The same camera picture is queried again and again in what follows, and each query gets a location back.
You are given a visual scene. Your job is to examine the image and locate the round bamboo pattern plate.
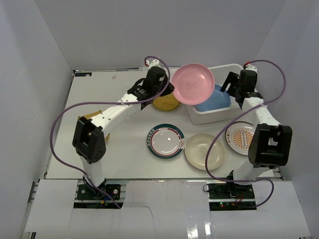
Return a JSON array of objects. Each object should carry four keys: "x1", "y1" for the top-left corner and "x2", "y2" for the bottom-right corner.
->
[{"x1": 152, "y1": 93, "x2": 180, "y2": 112}]

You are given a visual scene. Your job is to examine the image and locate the fan-shaped bamboo pattern plate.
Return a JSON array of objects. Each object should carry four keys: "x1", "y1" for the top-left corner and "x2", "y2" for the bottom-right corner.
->
[{"x1": 78, "y1": 110, "x2": 110, "y2": 142}]

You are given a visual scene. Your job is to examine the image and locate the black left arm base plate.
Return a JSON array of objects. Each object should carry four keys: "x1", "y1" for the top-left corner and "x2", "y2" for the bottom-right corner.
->
[{"x1": 76, "y1": 184, "x2": 121, "y2": 201}]

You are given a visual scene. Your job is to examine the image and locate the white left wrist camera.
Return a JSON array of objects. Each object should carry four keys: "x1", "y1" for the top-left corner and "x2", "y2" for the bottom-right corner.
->
[{"x1": 145, "y1": 59, "x2": 161, "y2": 68}]

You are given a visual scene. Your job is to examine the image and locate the white plate orange sun pattern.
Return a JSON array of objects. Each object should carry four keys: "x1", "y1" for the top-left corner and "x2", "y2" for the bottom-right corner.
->
[{"x1": 225, "y1": 121, "x2": 255, "y2": 156}]

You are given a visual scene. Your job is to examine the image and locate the cream round plate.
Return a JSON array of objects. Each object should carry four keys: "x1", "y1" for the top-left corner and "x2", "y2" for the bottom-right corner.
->
[{"x1": 184, "y1": 133, "x2": 225, "y2": 171}]

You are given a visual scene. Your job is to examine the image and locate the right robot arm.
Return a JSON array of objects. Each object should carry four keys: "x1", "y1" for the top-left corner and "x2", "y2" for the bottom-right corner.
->
[{"x1": 220, "y1": 69, "x2": 293, "y2": 199}]

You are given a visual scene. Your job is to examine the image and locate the white plate green red rim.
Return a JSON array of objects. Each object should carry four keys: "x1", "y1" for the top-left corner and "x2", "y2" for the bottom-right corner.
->
[{"x1": 146, "y1": 123, "x2": 186, "y2": 159}]

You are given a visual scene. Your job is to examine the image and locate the black label sticker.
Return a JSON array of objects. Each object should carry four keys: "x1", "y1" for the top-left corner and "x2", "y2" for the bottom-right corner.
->
[{"x1": 74, "y1": 72, "x2": 92, "y2": 77}]

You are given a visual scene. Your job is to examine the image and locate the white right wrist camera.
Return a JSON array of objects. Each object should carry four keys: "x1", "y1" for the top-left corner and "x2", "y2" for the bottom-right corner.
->
[{"x1": 243, "y1": 62, "x2": 257, "y2": 73}]

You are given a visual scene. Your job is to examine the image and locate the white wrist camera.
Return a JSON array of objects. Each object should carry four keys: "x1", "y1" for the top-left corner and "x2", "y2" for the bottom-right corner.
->
[
  {"x1": 243, "y1": 62, "x2": 257, "y2": 73},
  {"x1": 145, "y1": 59, "x2": 161, "y2": 68}
]

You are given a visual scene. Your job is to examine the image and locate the pink round plate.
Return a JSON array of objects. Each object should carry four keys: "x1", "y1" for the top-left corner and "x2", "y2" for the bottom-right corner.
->
[{"x1": 170, "y1": 63, "x2": 215, "y2": 106}]

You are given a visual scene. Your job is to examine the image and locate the white plastic bin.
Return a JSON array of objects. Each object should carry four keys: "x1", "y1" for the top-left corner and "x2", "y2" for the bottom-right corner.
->
[{"x1": 186, "y1": 63, "x2": 243, "y2": 125}]

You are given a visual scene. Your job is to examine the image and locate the blue round plate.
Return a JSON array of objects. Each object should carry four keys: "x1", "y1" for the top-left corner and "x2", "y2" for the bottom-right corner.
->
[{"x1": 194, "y1": 85, "x2": 231, "y2": 112}]

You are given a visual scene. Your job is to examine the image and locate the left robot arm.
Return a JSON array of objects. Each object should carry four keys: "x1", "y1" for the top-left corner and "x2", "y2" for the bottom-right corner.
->
[{"x1": 72, "y1": 66, "x2": 174, "y2": 199}]

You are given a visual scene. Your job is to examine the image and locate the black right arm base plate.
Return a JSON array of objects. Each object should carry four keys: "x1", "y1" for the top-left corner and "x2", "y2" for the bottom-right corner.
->
[{"x1": 203, "y1": 183, "x2": 255, "y2": 200}]

